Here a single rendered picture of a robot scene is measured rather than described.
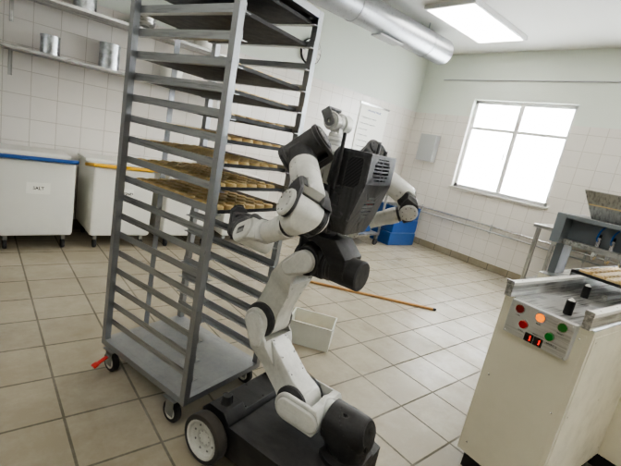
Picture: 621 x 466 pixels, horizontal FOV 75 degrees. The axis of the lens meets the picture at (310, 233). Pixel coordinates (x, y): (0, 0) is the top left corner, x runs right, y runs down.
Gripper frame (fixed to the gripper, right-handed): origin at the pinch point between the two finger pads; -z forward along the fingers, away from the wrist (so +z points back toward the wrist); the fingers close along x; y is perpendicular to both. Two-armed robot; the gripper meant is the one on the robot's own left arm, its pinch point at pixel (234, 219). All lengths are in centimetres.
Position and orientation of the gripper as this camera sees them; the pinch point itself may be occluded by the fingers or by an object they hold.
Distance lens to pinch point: 149.5
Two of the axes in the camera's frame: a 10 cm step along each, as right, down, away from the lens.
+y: -8.9, -0.7, -4.5
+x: 1.9, -9.6, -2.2
